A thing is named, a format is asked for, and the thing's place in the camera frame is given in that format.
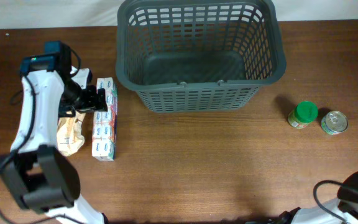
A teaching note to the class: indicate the grey plastic slotted basket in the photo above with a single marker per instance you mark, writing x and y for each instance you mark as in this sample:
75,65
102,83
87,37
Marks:
186,56

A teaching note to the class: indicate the Kleenex tissue multipack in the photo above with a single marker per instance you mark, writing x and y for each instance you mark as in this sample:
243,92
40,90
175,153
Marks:
104,123

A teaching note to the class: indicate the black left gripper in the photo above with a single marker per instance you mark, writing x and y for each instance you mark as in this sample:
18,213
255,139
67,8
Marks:
94,102

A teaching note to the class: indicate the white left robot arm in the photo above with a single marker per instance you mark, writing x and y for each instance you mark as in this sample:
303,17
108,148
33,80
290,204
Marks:
37,175

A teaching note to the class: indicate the beige crinkled snack bag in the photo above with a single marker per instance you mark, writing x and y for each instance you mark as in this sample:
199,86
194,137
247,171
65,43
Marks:
69,136

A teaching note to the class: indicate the silver tin can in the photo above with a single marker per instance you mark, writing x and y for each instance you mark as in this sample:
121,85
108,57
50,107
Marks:
334,122

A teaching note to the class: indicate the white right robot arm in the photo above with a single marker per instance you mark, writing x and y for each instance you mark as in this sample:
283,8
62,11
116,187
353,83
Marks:
343,209

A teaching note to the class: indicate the green lid glass jar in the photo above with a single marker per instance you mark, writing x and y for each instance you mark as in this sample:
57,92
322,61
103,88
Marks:
303,114

